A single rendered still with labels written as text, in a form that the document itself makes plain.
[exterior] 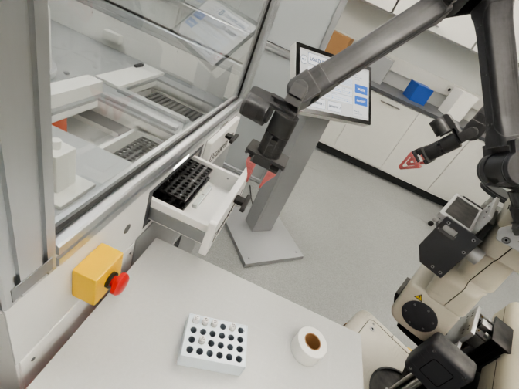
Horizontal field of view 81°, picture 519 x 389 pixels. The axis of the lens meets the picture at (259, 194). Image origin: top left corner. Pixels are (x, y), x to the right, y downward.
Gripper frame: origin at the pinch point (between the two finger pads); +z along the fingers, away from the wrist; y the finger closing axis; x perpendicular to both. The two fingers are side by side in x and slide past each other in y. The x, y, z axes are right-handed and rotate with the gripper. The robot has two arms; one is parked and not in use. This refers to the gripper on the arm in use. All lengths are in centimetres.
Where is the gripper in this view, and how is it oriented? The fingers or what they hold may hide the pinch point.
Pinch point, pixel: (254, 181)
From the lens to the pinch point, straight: 77.6
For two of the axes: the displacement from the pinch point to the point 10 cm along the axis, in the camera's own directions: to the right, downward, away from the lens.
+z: -3.8, 7.5, 5.5
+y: -8.9, -4.5, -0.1
